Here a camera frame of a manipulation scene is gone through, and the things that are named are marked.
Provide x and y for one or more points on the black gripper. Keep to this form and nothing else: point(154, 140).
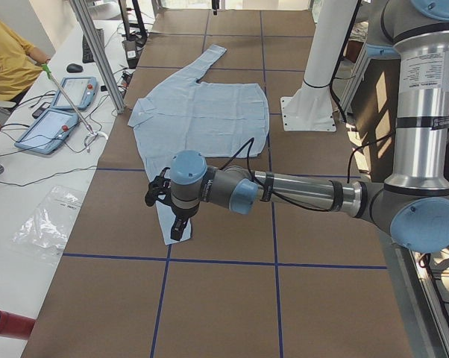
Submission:
point(183, 212)

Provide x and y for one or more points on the light blue shirt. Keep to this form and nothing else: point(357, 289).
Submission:
point(183, 121)

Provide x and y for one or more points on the clear plastic bag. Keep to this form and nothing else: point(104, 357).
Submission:
point(45, 233)

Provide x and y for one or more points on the lower teach pendant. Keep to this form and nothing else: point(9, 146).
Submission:
point(48, 132)

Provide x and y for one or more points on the teach pendant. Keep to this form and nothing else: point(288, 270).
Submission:
point(81, 91)
point(48, 132)

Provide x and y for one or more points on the upper teach pendant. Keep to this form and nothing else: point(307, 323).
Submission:
point(81, 91)

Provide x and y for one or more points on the white mounting pillar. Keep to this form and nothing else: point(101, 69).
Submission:
point(310, 108)

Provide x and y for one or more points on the black computer mouse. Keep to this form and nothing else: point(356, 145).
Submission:
point(74, 68)

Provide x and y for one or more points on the red cylinder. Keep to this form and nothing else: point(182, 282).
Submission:
point(15, 326)

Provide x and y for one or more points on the person in yellow shirt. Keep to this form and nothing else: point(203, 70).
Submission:
point(20, 65)

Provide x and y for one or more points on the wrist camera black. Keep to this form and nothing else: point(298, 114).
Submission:
point(159, 190)

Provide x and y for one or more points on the grabber stick green handle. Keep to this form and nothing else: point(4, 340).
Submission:
point(92, 135)

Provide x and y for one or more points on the aluminium frame post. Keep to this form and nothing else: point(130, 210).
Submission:
point(88, 27)

